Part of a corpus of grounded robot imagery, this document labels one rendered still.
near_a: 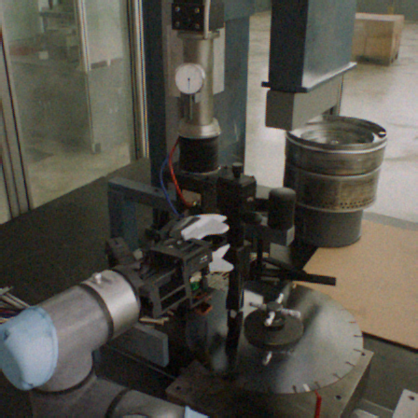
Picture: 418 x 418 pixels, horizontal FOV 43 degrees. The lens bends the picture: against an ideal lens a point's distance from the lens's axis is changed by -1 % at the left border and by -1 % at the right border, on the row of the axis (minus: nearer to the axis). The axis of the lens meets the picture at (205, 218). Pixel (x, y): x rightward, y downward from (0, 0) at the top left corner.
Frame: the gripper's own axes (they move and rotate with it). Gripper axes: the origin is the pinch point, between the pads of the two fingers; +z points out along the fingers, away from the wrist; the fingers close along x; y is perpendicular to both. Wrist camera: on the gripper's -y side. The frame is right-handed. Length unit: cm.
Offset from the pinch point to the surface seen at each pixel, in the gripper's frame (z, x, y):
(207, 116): 12.2, 14.7, -10.4
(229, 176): 10.7, 5.0, -5.6
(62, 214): 39, -29, -112
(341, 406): 15.8, -38.5, 10.4
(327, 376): 10.9, -28.4, 11.0
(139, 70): 99, 13, -128
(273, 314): 13.5, -21.6, -1.3
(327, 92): 64, 9, -18
